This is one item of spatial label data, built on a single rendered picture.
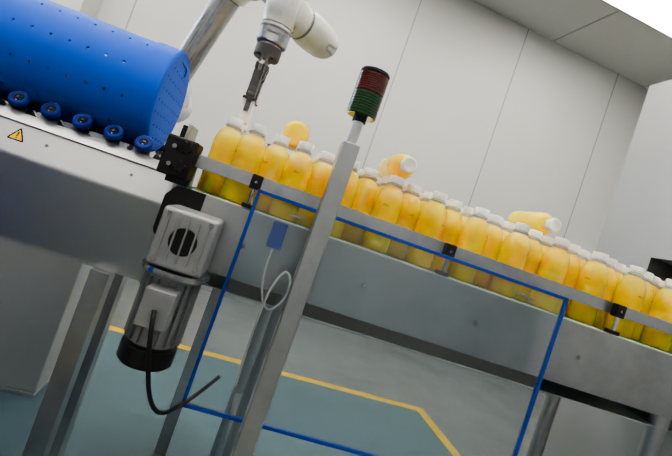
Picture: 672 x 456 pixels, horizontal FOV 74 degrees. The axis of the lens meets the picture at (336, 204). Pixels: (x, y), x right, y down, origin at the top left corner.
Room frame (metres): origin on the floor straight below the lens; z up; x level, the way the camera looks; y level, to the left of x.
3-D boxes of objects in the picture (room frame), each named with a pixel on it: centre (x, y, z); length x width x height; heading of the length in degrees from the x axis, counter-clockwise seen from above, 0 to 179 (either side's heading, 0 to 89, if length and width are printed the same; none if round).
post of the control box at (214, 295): (1.53, 0.28, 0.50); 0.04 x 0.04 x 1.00; 8
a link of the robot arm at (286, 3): (1.27, 0.32, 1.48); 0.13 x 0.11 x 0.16; 143
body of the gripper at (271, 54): (1.25, 0.33, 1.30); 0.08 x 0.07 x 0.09; 8
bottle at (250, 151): (1.09, 0.24, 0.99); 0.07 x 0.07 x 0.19
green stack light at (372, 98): (0.92, 0.01, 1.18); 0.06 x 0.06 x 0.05
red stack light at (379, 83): (0.92, 0.01, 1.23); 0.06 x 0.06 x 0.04
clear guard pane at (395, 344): (1.04, -0.22, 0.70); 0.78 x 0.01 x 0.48; 98
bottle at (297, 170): (1.10, 0.12, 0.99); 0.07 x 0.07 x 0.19
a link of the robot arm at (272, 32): (1.25, 0.33, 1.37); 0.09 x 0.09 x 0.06
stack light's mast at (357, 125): (0.92, 0.01, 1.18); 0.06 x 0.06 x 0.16
